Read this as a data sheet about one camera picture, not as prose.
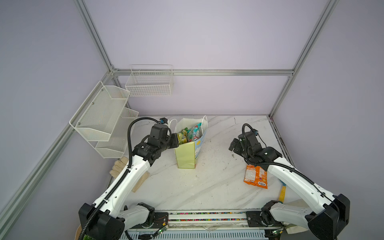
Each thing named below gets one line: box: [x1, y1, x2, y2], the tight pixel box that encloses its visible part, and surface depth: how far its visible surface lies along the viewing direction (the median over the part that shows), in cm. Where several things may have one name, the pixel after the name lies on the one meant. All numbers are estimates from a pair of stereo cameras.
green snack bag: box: [177, 127, 189, 145], surface depth 83 cm
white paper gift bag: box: [174, 118, 208, 169], surface depth 84 cm
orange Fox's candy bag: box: [243, 164, 268, 189], surface depth 88 cm
